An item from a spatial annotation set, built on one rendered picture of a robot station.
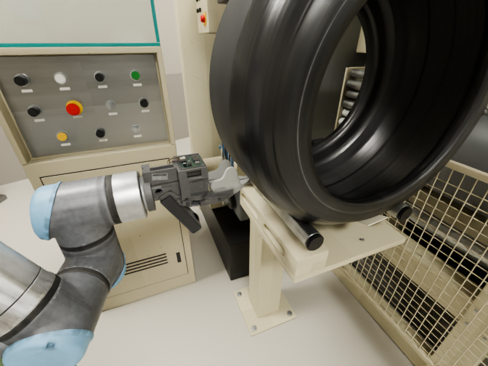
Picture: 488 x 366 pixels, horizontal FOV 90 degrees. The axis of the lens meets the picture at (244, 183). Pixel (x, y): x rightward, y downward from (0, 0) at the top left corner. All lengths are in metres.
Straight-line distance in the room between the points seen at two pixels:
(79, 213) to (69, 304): 0.13
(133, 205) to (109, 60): 0.72
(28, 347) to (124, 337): 1.15
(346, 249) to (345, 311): 0.91
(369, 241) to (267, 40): 0.60
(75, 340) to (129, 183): 0.23
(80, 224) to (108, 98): 0.70
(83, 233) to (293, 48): 0.43
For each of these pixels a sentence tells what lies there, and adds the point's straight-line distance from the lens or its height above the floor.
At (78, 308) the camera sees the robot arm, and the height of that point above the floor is 0.96.
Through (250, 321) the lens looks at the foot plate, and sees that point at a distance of 1.48.
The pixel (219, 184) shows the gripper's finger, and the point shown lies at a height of 1.04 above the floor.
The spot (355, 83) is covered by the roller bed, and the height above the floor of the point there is 1.15.
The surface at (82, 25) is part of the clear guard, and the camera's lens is 1.08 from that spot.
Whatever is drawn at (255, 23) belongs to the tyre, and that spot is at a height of 1.31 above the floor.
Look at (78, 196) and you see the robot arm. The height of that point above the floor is 1.08.
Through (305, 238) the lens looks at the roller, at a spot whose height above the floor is 0.91.
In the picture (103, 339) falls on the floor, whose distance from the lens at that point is 1.61.
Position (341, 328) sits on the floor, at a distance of 1.56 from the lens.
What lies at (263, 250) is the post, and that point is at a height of 0.50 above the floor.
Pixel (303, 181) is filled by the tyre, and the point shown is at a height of 1.08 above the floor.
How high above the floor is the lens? 1.29
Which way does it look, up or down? 30 degrees down
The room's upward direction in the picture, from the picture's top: straight up
